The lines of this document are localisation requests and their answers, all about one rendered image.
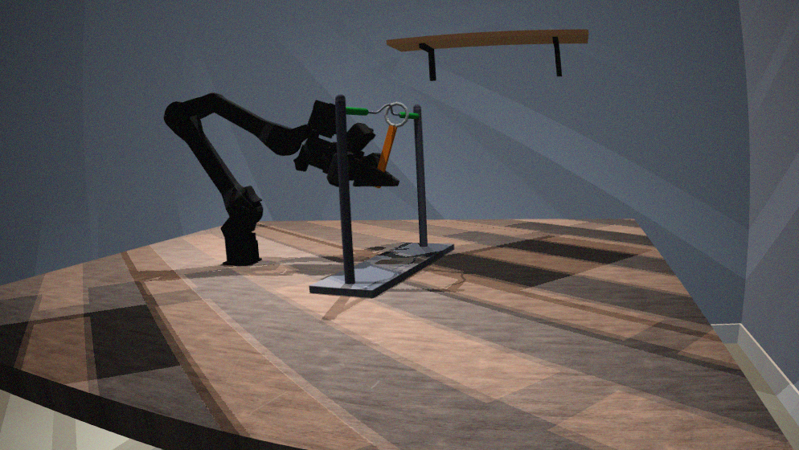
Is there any grey loop with orange handle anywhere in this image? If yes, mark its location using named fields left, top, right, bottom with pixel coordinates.
left=377, top=103, right=409, bottom=172

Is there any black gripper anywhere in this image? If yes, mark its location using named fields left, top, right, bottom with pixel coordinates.
left=320, top=143, right=400, bottom=187

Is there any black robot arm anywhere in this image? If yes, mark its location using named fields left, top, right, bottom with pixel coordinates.
left=163, top=92, right=376, bottom=266

